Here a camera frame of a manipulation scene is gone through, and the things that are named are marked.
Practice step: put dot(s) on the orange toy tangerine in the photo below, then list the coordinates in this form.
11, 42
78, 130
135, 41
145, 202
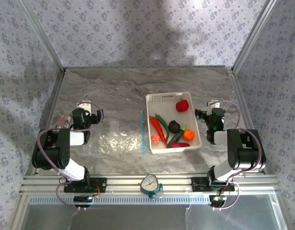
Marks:
188, 135

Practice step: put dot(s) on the dark green toy cucumber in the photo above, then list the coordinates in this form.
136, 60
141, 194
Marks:
176, 137

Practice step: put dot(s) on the clear zip-top bag blue zipper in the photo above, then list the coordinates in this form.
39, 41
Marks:
121, 141

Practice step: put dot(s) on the purple toy sweet potato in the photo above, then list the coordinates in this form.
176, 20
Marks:
180, 144

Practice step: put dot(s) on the green toy chili pepper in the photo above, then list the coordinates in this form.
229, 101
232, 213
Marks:
164, 124

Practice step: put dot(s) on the orange toy carrot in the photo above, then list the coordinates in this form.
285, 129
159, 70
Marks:
158, 128

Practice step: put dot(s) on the small pink toy food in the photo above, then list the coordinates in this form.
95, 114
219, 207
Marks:
155, 139

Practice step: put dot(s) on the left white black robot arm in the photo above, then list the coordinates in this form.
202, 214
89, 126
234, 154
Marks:
63, 143

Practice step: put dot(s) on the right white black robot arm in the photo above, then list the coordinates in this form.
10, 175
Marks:
236, 148

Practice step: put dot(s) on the red white patterned packet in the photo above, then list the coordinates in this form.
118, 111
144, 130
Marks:
63, 121

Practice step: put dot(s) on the white perforated plastic basket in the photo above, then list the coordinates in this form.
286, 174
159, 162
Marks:
166, 105

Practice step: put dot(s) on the left black controller board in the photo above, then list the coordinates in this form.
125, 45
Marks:
83, 199

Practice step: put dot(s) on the black controller board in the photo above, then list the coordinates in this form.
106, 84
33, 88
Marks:
217, 200
83, 199

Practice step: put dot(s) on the right black controller board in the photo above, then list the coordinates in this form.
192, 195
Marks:
217, 200

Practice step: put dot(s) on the teal alarm clock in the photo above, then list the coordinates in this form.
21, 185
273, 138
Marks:
149, 184

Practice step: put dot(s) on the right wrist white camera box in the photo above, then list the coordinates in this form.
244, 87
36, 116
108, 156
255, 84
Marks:
215, 105

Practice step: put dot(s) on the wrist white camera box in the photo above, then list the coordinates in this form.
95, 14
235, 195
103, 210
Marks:
86, 106
215, 105

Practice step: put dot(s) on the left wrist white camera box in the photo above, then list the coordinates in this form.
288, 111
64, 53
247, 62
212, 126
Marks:
86, 106

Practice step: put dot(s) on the aluminium table side rail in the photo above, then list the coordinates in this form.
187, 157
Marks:
56, 92
239, 92

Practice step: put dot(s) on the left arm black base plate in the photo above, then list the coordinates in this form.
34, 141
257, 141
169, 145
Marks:
99, 184

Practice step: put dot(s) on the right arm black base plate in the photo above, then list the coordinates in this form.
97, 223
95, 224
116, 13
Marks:
198, 184

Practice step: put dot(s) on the aluminium mounting rail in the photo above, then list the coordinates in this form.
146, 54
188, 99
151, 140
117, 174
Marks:
128, 185

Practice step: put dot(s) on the aluminium frame post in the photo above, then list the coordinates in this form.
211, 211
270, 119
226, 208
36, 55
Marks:
46, 40
253, 36

